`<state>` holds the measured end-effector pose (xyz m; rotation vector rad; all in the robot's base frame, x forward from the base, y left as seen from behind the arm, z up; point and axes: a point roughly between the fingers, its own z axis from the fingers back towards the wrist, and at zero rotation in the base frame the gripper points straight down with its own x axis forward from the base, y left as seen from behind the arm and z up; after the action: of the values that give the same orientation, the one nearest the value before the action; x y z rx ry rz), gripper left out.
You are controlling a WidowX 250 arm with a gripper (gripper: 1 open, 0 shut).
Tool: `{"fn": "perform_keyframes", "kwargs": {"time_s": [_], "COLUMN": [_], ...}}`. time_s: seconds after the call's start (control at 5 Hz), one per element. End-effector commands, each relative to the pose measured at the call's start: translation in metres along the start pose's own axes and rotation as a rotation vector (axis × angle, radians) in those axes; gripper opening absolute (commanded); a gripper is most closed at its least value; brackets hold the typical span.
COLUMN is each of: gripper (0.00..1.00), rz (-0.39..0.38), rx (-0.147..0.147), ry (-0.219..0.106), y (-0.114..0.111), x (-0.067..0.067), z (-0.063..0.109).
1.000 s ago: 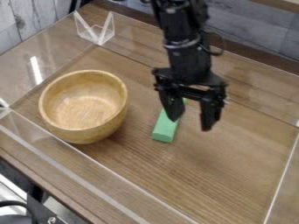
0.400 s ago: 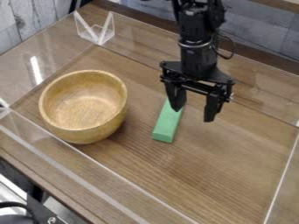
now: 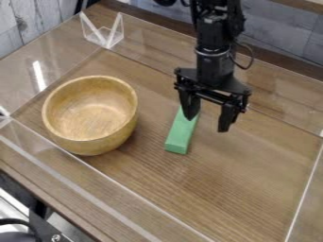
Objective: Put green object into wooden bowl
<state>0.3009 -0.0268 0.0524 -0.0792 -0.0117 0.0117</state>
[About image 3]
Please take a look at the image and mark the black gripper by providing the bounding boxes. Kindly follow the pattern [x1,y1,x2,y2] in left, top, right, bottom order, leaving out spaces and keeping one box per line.
[173,48,251,132]

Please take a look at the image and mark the green rectangular block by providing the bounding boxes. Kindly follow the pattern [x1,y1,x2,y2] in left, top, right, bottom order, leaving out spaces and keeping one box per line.
[164,109,199,155]

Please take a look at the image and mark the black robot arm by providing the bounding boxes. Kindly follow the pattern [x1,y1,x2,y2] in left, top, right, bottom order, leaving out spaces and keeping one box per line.
[173,0,253,132]

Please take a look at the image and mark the wooden bowl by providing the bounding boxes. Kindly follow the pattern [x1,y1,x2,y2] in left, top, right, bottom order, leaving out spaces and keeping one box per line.
[41,76,139,156]

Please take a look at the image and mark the clear acrylic enclosure wall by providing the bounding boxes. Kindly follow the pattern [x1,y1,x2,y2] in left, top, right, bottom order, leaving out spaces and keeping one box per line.
[0,16,323,242]

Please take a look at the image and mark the clear acrylic corner bracket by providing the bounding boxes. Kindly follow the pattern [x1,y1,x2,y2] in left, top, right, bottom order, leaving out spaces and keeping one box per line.
[80,12,124,49]

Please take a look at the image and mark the black metal bracket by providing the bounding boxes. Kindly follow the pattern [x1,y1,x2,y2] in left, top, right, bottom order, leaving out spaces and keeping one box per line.
[29,211,64,242]

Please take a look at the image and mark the black cable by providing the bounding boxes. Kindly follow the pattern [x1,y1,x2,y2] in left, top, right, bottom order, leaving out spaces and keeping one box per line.
[0,216,33,234]

